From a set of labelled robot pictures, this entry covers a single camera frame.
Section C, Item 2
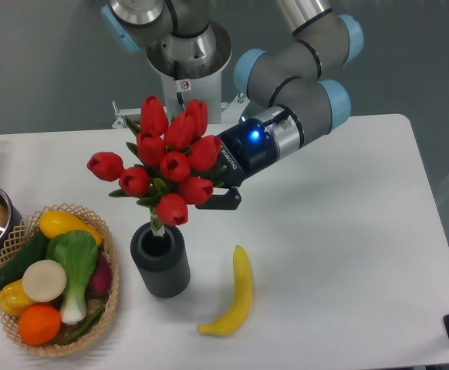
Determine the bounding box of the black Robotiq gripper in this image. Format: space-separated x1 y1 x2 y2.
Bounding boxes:
195 119 279 210

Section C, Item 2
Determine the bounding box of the red tulip bouquet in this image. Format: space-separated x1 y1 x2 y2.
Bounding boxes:
86 96 224 237

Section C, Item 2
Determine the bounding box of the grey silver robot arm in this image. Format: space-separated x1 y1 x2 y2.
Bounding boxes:
101 1 364 210

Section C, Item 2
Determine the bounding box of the dark grey ribbed vase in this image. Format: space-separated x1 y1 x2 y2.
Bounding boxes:
130 223 191 298

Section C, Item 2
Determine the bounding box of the yellow banana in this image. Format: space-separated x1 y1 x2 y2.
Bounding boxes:
197 245 253 337

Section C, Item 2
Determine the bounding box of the purple sweet potato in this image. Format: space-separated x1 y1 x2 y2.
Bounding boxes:
88 254 112 294

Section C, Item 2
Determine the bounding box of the green bok choy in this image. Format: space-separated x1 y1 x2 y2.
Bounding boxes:
46 230 98 325

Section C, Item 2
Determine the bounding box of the yellow squash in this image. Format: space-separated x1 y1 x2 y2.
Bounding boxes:
39 210 103 247

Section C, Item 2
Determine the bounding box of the green bean pod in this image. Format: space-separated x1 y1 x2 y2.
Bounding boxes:
60 305 105 345

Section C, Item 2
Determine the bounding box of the dark green cucumber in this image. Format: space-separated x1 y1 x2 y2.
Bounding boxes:
0 230 49 290

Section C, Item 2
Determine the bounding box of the woven wicker basket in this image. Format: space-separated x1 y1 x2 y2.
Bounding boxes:
0 203 120 357

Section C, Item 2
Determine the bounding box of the cream round slice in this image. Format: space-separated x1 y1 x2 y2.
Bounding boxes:
22 260 67 303

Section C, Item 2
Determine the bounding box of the orange fruit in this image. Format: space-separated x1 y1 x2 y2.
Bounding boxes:
19 304 62 345

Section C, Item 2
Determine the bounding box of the yellow bell pepper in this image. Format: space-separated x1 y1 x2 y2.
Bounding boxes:
0 279 35 317

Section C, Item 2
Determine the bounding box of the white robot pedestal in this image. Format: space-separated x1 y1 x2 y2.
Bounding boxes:
111 57 256 130

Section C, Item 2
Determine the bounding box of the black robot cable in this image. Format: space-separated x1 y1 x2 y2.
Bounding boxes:
172 60 191 116

